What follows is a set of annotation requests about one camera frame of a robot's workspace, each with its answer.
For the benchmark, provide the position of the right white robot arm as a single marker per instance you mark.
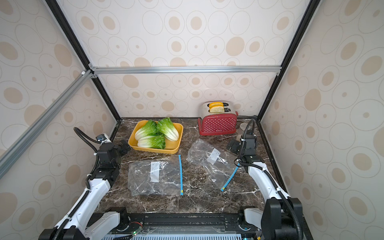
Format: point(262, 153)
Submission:
point(264, 183)

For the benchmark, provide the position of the clear glass jar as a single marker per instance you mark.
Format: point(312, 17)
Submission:
point(247, 126)

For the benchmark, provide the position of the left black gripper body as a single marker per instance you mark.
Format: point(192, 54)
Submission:
point(121, 149)

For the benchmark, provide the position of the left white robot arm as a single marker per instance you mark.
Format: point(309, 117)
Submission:
point(73, 226)

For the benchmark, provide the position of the left slanted aluminium bar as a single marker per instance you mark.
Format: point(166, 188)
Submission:
point(11, 155)

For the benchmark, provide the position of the pale toast slice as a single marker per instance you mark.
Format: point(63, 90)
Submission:
point(217, 109)

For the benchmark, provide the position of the horizontal aluminium bar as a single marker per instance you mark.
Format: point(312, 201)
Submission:
point(186, 70)

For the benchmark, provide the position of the yellow toast slice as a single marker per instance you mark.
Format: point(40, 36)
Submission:
point(216, 104)

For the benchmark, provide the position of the red toaster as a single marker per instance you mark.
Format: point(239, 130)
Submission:
point(218, 123)

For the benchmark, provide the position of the chinese cabbage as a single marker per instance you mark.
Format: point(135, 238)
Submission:
point(153, 142)
point(149, 129)
point(167, 128)

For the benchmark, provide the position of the yellow plastic tray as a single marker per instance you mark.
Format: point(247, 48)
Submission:
point(170, 148)

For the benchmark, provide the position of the clear zipper bag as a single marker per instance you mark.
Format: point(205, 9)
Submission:
point(218, 164)
point(160, 176)

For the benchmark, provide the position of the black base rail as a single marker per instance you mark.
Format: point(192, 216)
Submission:
point(219, 226)

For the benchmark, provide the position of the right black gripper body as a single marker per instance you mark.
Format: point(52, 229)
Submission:
point(236, 147)

